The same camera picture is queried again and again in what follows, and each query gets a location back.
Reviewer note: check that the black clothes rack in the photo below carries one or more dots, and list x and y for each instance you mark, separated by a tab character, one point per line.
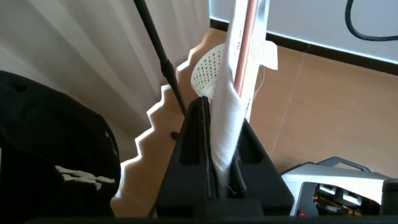
155	40

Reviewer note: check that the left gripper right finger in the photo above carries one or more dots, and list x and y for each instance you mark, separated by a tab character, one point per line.
267	186

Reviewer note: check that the white garment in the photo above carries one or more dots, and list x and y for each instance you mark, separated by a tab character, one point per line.
227	124

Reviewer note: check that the pink clothes hanger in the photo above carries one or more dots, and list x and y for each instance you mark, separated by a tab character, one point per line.
245	46

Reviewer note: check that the white laundry basket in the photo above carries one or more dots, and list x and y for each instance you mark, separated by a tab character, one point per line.
205	71

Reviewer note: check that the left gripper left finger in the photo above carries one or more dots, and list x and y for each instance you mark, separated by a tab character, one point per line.
183	186

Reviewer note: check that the black shorts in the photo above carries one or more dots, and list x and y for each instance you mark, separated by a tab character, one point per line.
46	130

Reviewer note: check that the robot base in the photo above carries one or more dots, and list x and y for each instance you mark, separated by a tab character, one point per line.
326	177

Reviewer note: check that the beige curtain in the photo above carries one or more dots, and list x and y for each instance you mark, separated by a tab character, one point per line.
77	46

